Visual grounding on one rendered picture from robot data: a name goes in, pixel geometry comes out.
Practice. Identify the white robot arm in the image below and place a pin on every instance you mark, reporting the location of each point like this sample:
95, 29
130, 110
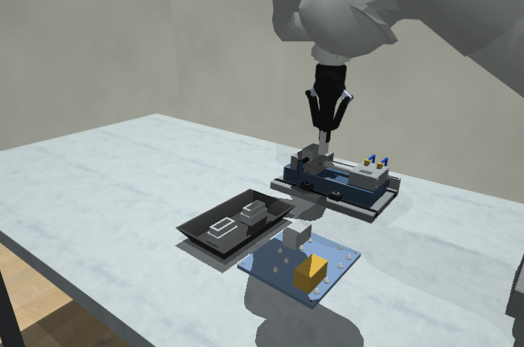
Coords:
490, 32

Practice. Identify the yellow rectangular block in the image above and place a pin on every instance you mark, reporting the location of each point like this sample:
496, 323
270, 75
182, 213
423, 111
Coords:
310, 273

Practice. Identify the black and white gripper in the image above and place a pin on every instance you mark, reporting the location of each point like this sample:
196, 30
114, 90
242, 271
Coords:
328, 92

